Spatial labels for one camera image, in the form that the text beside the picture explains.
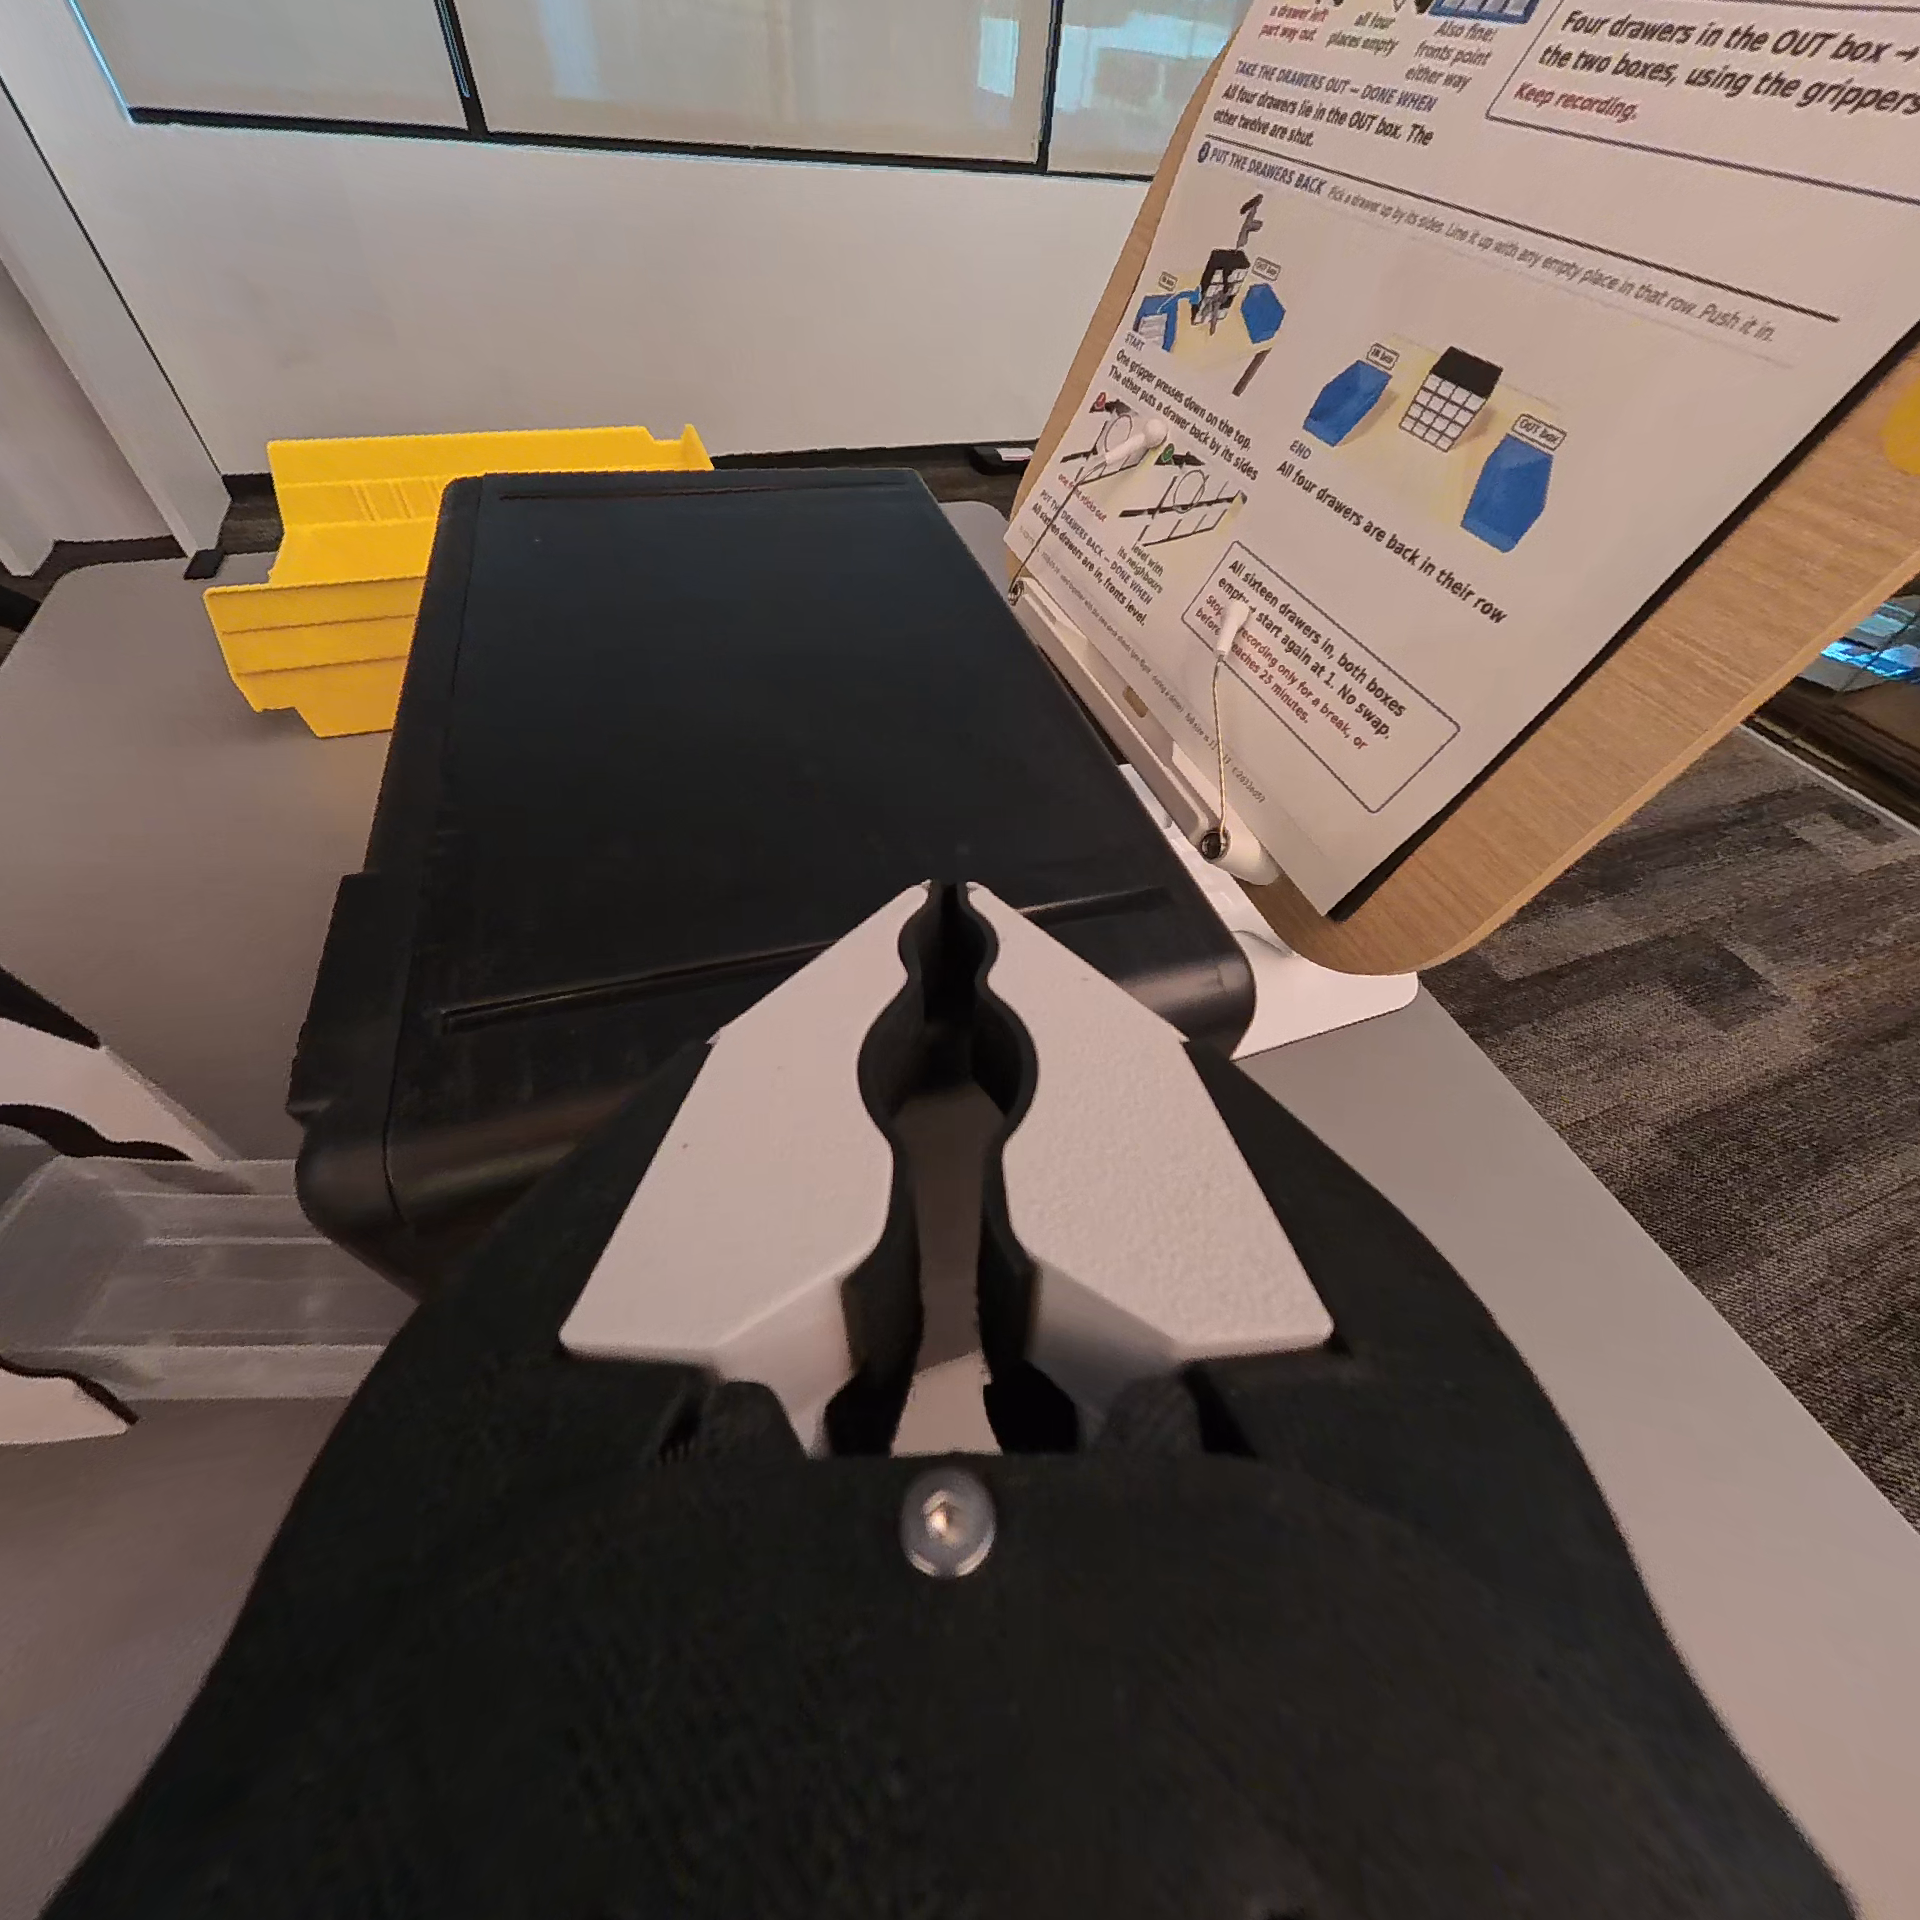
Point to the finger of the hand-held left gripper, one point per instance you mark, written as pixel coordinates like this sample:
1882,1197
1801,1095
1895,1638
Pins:
92,1086
44,1410

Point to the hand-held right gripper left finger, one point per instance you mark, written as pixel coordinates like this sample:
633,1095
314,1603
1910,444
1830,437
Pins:
737,1185

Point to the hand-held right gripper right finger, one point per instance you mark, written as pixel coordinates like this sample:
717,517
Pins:
1156,1185

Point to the single clear plastic drawer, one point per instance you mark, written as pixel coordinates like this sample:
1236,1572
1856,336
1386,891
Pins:
196,1276

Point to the black drawer cabinet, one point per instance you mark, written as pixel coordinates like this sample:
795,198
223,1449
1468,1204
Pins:
752,718

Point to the yellow plastic bin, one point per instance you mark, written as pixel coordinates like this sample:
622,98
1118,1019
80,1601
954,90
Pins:
302,662

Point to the white stand base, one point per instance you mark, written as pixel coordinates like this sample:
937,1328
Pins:
1319,1006

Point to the wooden display board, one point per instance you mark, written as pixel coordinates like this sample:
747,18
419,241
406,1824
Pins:
1697,662

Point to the printed instruction sheet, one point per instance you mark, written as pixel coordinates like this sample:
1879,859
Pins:
1500,374

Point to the window with blinds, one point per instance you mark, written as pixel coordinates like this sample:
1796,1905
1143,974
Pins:
302,60

